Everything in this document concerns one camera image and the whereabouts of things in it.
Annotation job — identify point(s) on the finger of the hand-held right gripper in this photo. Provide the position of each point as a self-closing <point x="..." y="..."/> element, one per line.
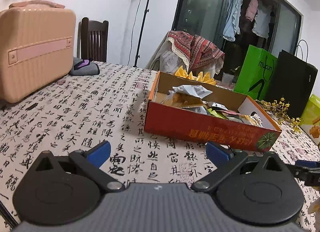
<point x="308" y="163"/>
<point x="298" y="172"/>

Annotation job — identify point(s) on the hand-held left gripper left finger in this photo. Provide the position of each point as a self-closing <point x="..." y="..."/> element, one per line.
<point x="100" y="152"/>

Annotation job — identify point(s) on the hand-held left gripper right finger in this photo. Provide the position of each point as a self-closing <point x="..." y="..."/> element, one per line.
<point x="218" y="152"/>

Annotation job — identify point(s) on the lime green snack packet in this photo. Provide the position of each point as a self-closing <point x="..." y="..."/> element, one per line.
<point x="218" y="114"/>

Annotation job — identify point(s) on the orange cardboard box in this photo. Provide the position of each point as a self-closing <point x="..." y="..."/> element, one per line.
<point x="187" y="124"/>

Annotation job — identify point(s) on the pile of silver snack packets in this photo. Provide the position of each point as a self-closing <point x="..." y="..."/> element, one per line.
<point x="192" y="91"/>

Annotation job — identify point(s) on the calligraphy printed tablecloth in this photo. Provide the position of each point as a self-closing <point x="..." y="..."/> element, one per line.
<point x="75" y="122"/>

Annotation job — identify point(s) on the light green carton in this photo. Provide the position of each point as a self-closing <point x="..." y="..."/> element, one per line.
<point x="313" y="119"/>

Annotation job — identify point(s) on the yellow flower branch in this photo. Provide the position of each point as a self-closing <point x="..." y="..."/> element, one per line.
<point x="281" y="104"/>

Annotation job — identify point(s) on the clear plastic cup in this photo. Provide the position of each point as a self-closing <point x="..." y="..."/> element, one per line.
<point x="227" y="79"/>

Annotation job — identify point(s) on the green paper bag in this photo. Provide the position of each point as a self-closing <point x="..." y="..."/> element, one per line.
<point x="250" y="77"/>

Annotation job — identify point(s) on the grey purple pouch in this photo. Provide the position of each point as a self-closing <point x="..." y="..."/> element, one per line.
<point x="85" y="68"/>

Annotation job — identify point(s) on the black paper bag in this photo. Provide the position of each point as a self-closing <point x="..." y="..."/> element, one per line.
<point x="292" y="79"/>

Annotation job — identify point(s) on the orange paper flowers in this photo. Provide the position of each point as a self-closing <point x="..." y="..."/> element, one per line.
<point x="182" y="73"/>

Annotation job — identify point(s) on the red patterned cloth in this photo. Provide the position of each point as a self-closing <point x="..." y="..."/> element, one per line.
<point x="200" y="52"/>

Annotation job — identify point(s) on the dark wooden chair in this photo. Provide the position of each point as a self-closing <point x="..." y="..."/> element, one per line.
<point x="93" y="39"/>

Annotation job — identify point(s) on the pink vanity case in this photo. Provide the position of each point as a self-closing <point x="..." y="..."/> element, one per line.
<point x="37" y="47"/>

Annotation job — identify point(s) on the hanging blue shirt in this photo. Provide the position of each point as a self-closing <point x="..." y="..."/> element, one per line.
<point x="232" y="19"/>

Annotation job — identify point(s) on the hanging white shirt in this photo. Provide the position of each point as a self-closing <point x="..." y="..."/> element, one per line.
<point x="262" y="22"/>

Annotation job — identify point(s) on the hanging pink garment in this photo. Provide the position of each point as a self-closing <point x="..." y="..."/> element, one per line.
<point x="252" y="9"/>

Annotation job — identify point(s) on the dark framed glass door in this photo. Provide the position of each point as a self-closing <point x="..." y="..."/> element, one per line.
<point x="200" y="4"/>

